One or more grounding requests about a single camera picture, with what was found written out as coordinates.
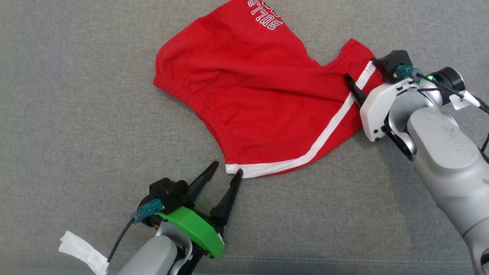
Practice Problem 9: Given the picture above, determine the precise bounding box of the camera cable teal plug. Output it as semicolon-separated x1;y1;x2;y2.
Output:
107;199;164;264
396;65;489;114

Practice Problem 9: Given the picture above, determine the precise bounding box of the red Bulls shorts white trim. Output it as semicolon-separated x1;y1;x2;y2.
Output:
153;0;384;179

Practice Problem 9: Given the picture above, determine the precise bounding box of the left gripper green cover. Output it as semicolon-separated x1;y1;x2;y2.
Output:
157;161;243;275

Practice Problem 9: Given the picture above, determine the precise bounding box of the white cable label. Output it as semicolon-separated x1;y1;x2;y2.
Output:
58;230;109;275
449;90;483;111

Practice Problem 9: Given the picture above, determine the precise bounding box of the grey fabric sofa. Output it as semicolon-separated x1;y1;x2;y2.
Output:
0;0;489;275

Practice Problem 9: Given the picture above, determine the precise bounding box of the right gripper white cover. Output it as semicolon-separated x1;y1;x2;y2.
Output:
344;67;465;142

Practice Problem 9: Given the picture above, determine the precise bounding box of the white left cable label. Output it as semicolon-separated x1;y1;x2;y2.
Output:
58;230;109;275

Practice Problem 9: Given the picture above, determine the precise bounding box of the right camera cable teal plug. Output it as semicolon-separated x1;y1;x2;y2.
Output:
396;65;489;114

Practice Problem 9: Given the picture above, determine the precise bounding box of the left camera cable teal plug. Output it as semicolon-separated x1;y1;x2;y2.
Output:
107;199;164;264

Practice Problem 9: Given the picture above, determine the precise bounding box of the white right cable label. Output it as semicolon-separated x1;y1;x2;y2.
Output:
449;90;483;111

